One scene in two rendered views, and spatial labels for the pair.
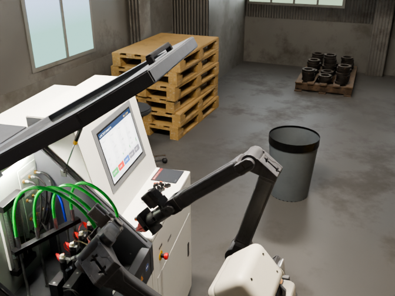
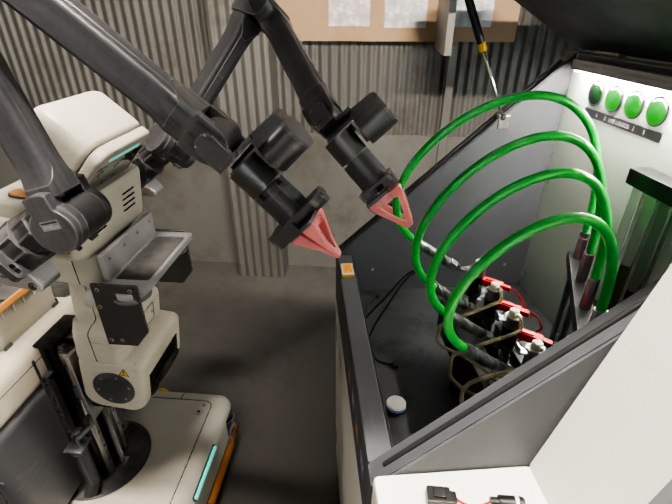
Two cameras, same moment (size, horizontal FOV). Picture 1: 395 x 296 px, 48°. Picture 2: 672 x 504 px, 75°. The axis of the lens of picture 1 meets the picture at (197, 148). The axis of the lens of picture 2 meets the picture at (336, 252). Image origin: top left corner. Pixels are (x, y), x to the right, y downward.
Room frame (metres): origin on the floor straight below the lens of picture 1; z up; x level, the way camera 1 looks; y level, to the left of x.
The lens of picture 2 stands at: (2.06, 0.05, 1.54)
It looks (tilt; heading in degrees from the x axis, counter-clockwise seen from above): 29 degrees down; 161
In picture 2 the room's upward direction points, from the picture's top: straight up
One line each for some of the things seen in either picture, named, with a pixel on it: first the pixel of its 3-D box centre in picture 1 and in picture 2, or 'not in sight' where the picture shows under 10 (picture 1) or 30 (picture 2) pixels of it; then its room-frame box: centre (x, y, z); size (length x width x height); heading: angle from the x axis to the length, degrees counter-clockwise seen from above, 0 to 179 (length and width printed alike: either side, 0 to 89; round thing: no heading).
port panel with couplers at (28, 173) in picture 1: (34, 195); not in sight; (1.75, 0.75, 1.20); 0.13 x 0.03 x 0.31; 166
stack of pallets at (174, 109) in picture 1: (168, 81); not in sight; (5.89, 0.39, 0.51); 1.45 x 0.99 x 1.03; 157
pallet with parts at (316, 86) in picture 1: (328, 69); not in sight; (7.53, -2.29, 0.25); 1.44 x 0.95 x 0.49; 157
